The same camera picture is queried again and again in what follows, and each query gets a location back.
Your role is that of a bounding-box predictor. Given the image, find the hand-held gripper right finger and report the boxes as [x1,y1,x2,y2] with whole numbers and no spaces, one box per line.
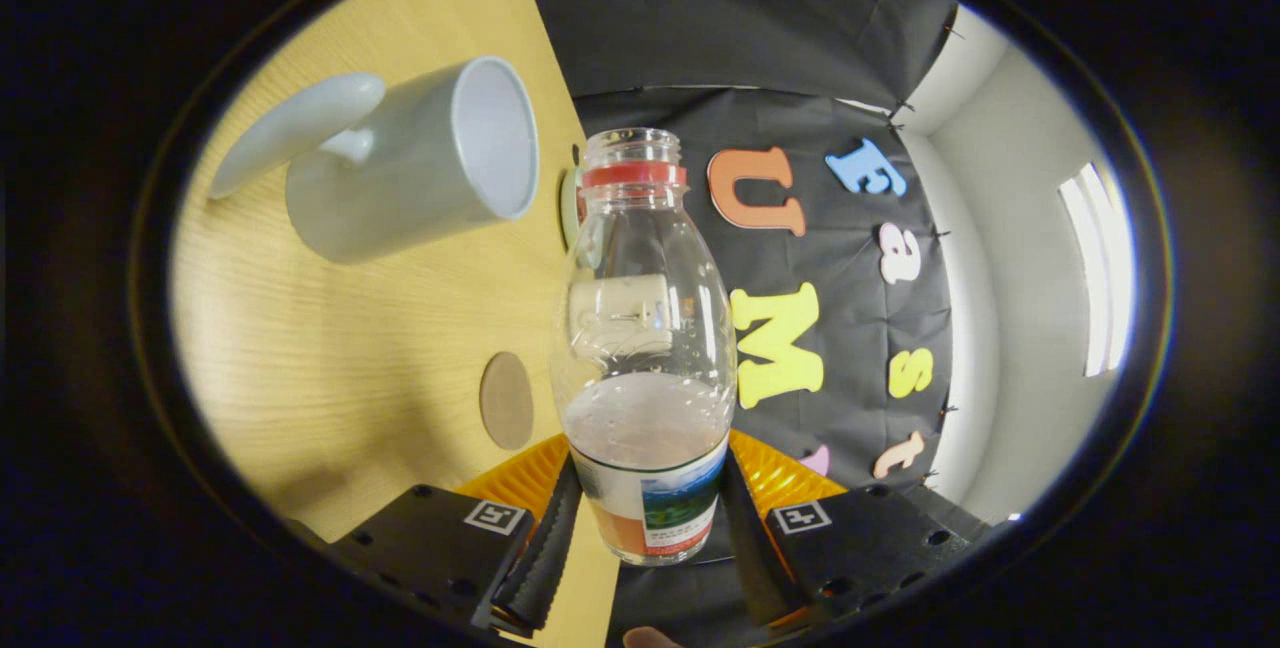
[722,428,1011,629]

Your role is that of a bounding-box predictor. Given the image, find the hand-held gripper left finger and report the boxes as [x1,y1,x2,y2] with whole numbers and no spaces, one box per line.
[285,433,583,641]

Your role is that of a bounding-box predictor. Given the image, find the round brown coaster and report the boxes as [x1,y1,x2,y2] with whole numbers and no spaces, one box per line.
[479,351,536,451]

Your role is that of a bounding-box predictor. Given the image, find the clear juice bottle red ring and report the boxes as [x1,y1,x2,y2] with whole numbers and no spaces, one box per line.
[550,128,739,567]

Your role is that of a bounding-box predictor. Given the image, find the light grey cup with handle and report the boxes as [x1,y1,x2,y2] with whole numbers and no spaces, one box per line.
[208,55,541,265]

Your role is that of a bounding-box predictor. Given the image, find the wooden table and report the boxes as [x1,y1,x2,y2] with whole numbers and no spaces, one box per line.
[168,0,621,648]

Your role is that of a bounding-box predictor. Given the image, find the large ceiling light panel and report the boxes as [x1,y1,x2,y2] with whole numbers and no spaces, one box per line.
[1058,163,1136,379]

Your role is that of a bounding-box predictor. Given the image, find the black backdrop cloth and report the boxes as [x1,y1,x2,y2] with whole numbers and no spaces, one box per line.
[512,0,991,644]

